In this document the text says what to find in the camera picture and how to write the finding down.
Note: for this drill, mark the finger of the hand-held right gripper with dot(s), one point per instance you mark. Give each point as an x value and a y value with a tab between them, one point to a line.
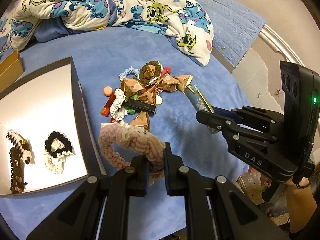
215	120
226	113

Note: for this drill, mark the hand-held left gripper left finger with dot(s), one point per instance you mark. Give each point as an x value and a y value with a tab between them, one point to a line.
147	180

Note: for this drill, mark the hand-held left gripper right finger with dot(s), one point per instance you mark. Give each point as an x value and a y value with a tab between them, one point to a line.
167	177

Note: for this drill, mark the blue floral hair clip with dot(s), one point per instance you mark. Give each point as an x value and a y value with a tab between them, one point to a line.
197	100

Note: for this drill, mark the pink knit scrunchie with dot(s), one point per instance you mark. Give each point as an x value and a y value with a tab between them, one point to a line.
130	140

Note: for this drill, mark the cream lace scrunchie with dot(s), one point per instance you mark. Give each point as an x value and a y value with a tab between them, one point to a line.
56	163

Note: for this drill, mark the black scrunchie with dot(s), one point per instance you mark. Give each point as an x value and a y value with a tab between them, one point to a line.
58	140

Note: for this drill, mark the dark box with white inside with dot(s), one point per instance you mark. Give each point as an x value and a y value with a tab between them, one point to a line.
37	110

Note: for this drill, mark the brown knit hair clip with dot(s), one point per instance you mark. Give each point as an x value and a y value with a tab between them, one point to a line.
16	175

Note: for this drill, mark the cream hair clip black teeth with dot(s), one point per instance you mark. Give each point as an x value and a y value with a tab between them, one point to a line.
17	140

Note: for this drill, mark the person's right forearm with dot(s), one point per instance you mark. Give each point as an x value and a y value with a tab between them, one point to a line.
300	212

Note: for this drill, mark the blue bed sheet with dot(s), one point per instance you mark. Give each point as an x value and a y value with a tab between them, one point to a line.
175	135

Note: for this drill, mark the small cream round disc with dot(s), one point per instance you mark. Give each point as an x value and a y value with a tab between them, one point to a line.
158	101

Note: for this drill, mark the long black cosmetic box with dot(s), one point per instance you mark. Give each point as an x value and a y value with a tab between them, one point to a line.
140	106

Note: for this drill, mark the white patterned bag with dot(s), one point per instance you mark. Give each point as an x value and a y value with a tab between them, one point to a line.
252	192

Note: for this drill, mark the red tube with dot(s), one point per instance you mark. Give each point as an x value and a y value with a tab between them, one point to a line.
107	106

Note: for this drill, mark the brown scrunchie with white lace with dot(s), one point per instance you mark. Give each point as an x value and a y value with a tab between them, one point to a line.
143	73

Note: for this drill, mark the pile of brown snack packets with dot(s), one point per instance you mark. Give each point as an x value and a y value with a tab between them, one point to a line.
131	87

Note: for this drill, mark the small orange round pot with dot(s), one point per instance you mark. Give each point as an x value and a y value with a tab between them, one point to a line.
108	90

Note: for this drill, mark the light blue scrunchie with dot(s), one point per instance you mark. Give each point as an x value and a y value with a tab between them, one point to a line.
126	71

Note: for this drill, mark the cartoon monster printed blanket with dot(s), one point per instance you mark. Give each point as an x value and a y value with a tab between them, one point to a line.
100	2

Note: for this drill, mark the blue cloth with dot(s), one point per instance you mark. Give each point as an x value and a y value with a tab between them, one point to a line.
55	31

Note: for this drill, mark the small gold cardboard box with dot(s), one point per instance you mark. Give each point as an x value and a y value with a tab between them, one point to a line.
10	70

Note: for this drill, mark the cartoon printed pillow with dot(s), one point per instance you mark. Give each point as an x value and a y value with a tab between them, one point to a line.
4	35

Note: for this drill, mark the white wall moulding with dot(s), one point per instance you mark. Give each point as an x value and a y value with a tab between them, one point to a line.
280	42

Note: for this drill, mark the blue foam wall panel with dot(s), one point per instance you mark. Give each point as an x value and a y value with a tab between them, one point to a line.
230	17

